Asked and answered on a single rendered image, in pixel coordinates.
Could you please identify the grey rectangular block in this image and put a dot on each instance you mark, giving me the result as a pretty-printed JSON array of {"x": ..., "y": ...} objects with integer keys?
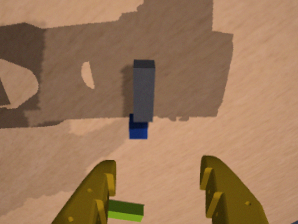
[{"x": 143, "y": 90}]

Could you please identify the lime green rod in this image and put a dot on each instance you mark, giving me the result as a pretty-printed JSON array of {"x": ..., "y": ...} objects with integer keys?
[{"x": 125, "y": 211}]

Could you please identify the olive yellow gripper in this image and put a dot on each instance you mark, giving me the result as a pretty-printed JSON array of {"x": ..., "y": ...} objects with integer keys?
[{"x": 227, "y": 199}]

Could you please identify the dark blue cube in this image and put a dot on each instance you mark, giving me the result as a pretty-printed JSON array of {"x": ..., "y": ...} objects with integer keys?
[{"x": 137, "y": 130}]

